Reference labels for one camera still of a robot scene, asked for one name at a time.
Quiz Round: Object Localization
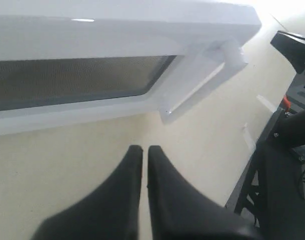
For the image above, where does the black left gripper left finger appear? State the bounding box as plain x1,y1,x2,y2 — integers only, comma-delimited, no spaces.
32,145,143,240

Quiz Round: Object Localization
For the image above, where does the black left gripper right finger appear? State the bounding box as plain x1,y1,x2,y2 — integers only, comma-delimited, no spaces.
147,145,263,240

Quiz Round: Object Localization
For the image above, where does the white microwave door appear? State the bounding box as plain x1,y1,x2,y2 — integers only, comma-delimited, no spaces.
0,0,262,136

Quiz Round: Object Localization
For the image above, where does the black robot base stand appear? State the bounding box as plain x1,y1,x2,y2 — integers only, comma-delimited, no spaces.
226,30,305,240

